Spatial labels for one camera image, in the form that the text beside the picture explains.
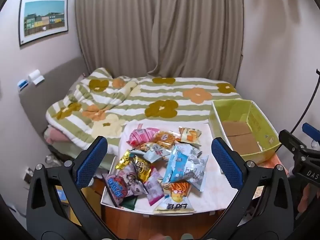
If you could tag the white floral tablecloth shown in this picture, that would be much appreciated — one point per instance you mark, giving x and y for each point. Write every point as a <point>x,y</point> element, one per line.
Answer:
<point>215,185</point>

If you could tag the clear orange snack packet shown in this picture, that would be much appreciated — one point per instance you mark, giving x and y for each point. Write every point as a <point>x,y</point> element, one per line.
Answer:
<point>165,138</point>

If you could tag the orange and white chip bag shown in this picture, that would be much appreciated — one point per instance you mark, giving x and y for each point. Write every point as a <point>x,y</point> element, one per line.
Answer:
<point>175,200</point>

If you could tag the light blue snack packet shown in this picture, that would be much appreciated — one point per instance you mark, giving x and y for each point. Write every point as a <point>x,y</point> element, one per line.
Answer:
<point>182,170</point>

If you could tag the framed wall picture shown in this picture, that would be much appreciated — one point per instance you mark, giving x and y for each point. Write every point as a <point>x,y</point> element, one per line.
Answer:
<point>43,20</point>

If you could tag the yellow stool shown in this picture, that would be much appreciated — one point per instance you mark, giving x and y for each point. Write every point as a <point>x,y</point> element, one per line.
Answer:
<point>92,192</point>

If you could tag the wall power socket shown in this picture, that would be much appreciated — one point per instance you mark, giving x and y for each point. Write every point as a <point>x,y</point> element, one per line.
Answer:
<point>28,175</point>

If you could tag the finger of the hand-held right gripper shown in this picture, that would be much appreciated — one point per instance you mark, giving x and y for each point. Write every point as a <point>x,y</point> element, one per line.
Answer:
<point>309,131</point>
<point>291,140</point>

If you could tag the white table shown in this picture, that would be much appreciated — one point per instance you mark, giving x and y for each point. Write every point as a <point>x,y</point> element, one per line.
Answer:
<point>107,200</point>

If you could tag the pink cartoon snack packet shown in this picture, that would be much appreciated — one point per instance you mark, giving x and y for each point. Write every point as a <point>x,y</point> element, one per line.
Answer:
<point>131,180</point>

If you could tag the dark green snack packet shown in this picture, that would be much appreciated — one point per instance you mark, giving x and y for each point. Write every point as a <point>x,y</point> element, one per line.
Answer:
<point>130,202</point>

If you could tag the pink striped snack packet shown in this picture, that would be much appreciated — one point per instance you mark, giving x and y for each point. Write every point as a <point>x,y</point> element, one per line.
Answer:
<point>140,136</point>

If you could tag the green striped floral blanket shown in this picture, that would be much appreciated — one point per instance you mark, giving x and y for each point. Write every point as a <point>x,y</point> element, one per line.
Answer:
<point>140,100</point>

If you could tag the pale pink snack packet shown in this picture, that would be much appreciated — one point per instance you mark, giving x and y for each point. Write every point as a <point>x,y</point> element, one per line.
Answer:
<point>155,190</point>

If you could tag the beige curtain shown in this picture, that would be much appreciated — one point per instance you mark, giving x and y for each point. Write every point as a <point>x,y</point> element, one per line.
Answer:
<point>160,30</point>

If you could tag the pale barcode snack packet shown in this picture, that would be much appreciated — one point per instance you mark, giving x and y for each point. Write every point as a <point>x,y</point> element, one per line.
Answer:
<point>193,152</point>

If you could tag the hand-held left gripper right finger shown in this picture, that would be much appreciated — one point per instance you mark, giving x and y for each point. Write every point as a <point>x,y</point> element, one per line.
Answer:
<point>228,162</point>

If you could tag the orange and white snack packet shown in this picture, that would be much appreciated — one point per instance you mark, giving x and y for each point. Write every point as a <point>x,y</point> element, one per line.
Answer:
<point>190,135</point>

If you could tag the white lint roller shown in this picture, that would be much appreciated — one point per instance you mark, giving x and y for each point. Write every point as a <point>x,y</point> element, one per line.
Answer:
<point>35,76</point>

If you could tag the green cardboard box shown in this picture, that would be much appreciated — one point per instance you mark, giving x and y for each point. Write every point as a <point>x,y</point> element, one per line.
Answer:
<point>260,120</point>

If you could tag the blue card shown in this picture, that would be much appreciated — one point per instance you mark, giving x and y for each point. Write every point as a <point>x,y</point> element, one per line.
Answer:
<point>60,195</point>

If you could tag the gold snack packet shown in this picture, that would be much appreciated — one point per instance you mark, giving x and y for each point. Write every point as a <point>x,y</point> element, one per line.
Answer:
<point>140,166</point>

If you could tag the blue and white brush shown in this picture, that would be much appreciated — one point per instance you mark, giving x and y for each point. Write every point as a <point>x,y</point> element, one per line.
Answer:
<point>23,85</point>

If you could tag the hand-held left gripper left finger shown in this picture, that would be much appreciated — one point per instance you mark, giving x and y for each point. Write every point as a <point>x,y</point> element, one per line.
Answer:
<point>91,162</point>

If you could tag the person's right hand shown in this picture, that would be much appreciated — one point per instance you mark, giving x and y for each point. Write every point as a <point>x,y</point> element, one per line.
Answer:
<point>305,197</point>

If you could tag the purple and blue snack packet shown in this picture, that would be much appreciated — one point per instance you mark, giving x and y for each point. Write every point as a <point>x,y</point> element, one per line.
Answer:
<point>115,190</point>

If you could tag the grey headboard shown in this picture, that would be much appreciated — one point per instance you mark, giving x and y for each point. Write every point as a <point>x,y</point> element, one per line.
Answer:
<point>55,85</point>

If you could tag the pink pillow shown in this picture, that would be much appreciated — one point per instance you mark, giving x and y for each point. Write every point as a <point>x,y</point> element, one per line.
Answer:
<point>56,135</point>

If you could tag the white and blue snack packet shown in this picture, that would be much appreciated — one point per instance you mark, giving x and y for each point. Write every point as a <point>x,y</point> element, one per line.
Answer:
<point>156,152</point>

